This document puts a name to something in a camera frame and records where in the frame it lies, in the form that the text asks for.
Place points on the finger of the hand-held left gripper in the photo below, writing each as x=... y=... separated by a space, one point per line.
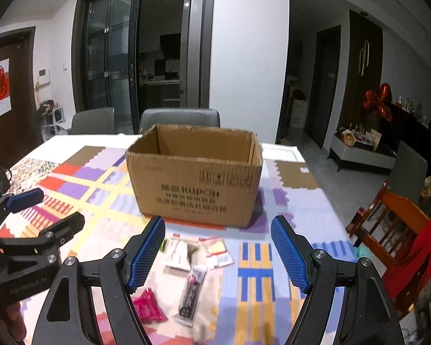
x=25 y=199
x=64 y=224

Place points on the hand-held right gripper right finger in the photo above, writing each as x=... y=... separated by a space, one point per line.
x=291 y=251

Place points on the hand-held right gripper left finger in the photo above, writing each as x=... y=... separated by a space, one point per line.
x=147 y=251

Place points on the light green snack packet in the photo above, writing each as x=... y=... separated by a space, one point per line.
x=163 y=247

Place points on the white silver snack packet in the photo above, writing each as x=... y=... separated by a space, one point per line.
x=177 y=255

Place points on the pink snack packet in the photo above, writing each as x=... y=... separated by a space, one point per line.
x=149 y=305

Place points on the long black snack packet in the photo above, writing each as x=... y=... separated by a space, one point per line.
x=192 y=294

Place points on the beige orange snack packet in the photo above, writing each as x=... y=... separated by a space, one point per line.
x=217 y=253

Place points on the brown cardboard box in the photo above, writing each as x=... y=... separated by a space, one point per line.
x=194 y=194

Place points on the black mug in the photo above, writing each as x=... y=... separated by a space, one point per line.
x=1 y=179

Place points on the dark wooden door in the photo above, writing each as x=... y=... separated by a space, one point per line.
x=25 y=133

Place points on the colourful patterned tablecloth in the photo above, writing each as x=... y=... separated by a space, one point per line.
x=258 y=312

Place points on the teal cloth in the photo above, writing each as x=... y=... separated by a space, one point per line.
x=362 y=251

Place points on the white shelf rack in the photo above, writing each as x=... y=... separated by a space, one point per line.
x=54 y=118

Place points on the grey dining chair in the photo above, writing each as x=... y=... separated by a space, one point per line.
x=409 y=169
x=93 y=120
x=179 y=116

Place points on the red paper-cut poster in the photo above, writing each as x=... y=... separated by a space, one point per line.
x=0 y=90

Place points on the brown wooden chair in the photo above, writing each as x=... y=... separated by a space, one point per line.
x=391 y=201

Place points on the white low cabinet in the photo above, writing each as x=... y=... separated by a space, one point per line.
x=359 y=154

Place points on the white intercom panel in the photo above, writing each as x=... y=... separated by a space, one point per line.
x=43 y=77

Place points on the fruit basket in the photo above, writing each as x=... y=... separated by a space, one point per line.
x=349 y=138

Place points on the red garment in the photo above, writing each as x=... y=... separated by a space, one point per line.
x=420 y=255

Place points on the white carton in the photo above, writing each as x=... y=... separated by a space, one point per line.
x=298 y=113

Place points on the dark sliding glass door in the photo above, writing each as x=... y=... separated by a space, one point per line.
x=107 y=61

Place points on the dark interior door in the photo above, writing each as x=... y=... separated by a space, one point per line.
x=323 y=90

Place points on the dark wood wardrobe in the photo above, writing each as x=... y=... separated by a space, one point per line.
x=364 y=97

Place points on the dark sideboard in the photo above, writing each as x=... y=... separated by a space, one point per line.
x=416 y=129

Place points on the red foil balloon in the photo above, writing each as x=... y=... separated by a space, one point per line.
x=382 y=93

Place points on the silver refrigerator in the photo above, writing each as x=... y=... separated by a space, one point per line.
x=192 y=61

